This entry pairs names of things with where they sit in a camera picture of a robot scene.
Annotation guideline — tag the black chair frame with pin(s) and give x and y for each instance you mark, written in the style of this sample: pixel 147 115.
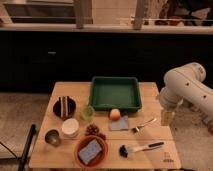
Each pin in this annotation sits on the black chair frame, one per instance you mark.
pixel 29 139

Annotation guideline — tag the black and white dish brush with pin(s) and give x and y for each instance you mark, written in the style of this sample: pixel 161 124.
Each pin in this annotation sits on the black and white dish brush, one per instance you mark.
pixel 125 151

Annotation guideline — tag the brown striped block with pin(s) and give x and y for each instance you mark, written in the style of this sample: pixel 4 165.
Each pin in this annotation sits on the brown striped block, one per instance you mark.
pixel 64 102

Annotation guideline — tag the dark round bowl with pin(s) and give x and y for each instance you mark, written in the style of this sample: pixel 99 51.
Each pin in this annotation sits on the dark round bowl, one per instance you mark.
pixel 57 108

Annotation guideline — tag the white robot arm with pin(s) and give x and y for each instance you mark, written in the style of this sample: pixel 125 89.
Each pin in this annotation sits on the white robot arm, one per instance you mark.
pixel 186 83

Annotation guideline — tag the white round container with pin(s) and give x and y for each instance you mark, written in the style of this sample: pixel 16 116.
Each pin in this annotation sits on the white round container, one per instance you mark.
pixel 70 127

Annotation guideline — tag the orange round fruit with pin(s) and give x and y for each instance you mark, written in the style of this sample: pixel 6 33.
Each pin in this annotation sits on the orange round fruit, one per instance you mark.
pixel 114 114

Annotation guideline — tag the blue sponge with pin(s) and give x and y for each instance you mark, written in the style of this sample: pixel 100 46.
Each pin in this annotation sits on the blue sponge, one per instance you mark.
pixel 90 151

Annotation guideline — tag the silver metal fork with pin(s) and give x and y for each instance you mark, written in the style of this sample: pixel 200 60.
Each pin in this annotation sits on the silver metal fork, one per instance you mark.
pixel 139 127

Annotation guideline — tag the small metal cup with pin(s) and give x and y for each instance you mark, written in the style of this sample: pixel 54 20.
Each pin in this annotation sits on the small metal cup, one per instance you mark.
pixel 52 137

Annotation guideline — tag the green plastic cup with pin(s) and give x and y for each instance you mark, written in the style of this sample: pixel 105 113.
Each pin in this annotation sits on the green plastic cup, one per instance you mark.
pixel 87 113

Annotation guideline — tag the grey folded cloth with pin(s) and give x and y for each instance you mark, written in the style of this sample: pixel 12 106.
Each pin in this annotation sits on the grey folded cloth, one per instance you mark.
pixel 119 125

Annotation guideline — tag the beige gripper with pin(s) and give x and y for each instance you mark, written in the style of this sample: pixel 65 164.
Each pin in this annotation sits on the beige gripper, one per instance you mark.
pixel 167 117

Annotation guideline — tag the green plastic tray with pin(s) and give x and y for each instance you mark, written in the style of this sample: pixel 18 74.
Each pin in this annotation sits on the green plastic tray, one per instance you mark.
pixel 115 92

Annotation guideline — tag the terracotta orange bowl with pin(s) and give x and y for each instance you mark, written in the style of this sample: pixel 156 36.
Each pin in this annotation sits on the terracotta orange bowl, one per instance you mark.
pixel 99 159

